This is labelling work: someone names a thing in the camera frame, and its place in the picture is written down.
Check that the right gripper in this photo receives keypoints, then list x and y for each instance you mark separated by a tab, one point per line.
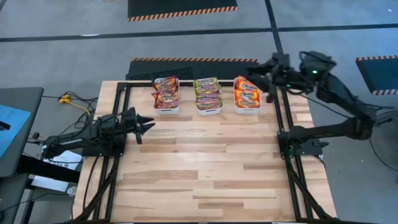
286	74

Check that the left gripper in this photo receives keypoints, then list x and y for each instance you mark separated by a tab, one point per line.
129	123

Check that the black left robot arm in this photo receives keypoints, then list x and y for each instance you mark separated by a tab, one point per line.
77	141

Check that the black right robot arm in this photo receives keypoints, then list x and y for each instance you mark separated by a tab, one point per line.
326	129

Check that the white plastic bin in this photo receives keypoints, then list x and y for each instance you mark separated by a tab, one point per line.
209	112
166	111
247	110

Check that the black striped-edge floor mat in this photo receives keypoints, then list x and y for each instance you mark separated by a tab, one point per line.
183	6
217	70
382	74

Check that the small clear plastic cup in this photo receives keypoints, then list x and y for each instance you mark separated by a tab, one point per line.
71	191

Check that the black support beam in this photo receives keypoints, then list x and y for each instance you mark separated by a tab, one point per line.
46	169

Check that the small black round knob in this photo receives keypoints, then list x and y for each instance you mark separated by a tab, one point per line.
36	135

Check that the white paper sheet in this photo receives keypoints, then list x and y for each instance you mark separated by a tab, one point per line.
49	185

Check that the black desk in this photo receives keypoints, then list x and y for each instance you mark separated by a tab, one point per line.
28	96

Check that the blue desk pad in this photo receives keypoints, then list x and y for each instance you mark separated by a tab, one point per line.
12	137

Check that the black aluminium table frame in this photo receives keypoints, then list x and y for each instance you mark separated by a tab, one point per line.
186	83

